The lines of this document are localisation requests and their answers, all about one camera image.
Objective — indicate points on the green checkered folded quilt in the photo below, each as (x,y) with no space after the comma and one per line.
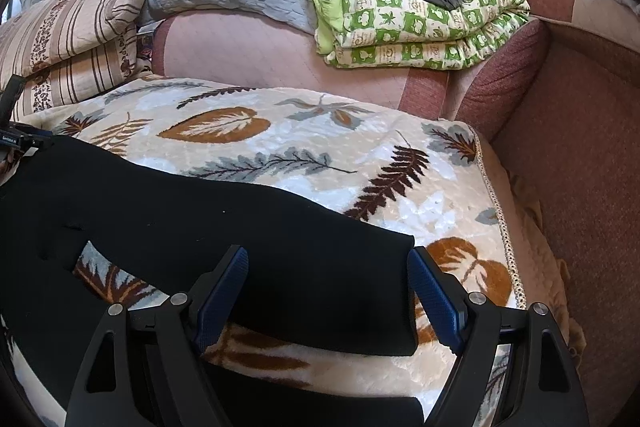
(400,32)

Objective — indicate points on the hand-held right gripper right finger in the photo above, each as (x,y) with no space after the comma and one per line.
(435,302)

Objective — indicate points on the striped pillow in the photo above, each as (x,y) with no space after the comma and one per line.
(75,77)
(75,17)

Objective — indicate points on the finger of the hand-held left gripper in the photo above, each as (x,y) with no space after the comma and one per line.
(36,139)

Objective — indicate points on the leaf print blanket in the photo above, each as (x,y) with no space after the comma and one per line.
(300,147)

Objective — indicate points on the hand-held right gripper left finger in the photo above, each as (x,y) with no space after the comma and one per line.
(225,297)

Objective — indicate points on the black pants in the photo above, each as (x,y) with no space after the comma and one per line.
(250,232)

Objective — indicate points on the pink sofa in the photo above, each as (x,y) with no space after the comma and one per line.
(575,132)

